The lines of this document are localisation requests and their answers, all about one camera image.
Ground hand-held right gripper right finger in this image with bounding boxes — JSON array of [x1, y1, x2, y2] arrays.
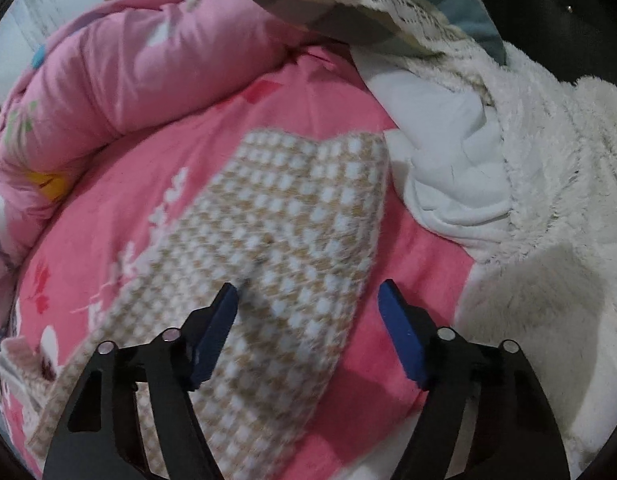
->
[[378, 279, 571, 480]]

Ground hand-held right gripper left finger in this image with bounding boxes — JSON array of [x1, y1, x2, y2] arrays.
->
[[42, 282, 239, 480]]

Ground beige white houndstooth knit coat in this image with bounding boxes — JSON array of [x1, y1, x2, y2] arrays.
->
[[0, 130, 391, 480]]

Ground pink floral bed blanket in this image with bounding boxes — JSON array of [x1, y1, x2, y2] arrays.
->
[[0, 42, 489, 480]]

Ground white fluffy garment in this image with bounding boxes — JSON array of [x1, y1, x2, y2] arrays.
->
[[355, 40, 617, 480]]

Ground pink floral quilt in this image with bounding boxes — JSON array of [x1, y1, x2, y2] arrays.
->
[[0, 0, 309, 291]]

